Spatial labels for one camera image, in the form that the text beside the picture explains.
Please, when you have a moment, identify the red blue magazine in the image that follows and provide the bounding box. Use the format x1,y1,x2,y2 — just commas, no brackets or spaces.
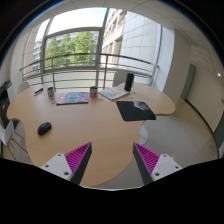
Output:
56,92,89,105

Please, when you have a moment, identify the grey door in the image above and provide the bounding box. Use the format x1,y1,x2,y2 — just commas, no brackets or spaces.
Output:
180,64,196,100

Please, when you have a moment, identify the white open booklet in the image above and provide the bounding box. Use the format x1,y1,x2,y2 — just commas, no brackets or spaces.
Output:
100,87,128,100

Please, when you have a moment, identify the white chair behind table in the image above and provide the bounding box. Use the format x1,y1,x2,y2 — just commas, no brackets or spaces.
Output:
112,71,127,87

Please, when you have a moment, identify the black computer mouse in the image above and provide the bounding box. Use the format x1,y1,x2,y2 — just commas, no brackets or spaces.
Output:
37,122,52,136

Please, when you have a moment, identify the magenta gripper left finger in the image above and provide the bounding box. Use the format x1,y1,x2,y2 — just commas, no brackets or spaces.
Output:
42,143,92,185

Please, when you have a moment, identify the white red mug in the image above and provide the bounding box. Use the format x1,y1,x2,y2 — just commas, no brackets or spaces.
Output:
90,86,98,97

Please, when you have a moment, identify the metal balcony railing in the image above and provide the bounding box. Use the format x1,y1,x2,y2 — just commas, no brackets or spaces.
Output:
20,53,158,92

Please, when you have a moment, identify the white chair left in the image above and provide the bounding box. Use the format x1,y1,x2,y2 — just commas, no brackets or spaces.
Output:
0,120,26,155

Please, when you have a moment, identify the black cylindrical speaker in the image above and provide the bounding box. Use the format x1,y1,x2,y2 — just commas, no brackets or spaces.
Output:
124,73,134,91

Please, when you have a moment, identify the black mouse pad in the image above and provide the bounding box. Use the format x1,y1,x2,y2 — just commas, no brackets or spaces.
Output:
116,101,156,121

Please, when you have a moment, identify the small blue stapler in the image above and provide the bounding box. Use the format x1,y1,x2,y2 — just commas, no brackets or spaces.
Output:
34,88,44,96

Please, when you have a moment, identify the black monitor left edge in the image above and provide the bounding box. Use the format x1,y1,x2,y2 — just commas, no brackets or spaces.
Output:
0,81,12,127

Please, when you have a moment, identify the dark patterned mug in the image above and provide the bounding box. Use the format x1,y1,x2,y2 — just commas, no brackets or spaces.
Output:
47,87,55,98

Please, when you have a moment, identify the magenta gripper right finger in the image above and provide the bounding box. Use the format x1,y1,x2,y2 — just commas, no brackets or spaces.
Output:
133,143,182,185

